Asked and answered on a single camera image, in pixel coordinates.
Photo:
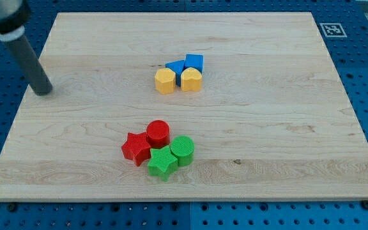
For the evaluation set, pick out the blue cube block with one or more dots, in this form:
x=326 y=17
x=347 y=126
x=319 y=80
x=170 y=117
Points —
x=194 y=61

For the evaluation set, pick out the yellow heart block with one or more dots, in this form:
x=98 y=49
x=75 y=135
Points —
x=191 y=80

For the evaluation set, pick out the green cylinder block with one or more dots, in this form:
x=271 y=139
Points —
x=182 y=147

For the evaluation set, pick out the red cylinder block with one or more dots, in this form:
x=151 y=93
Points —
x=158 y=134

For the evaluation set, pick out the green star block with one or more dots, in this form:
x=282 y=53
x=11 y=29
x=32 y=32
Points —
x=162 y=163

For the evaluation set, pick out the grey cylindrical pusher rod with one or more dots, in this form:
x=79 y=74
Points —
x=26 y=58

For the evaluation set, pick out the yellow hexagon block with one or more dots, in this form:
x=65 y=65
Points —
x=165 y=80

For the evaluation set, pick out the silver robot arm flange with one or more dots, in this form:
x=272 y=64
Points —
x=13 y=15

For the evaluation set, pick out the white fiducial marker tag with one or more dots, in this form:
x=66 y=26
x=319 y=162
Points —
x=333 y=30

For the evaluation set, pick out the red star block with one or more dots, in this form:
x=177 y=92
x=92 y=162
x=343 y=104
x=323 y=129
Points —
x=136 y=148

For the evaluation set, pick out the blue triangle block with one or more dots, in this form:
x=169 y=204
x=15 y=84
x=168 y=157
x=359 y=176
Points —
x=177 y=67

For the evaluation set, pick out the light wooden board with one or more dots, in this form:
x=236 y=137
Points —
x=272 y=121

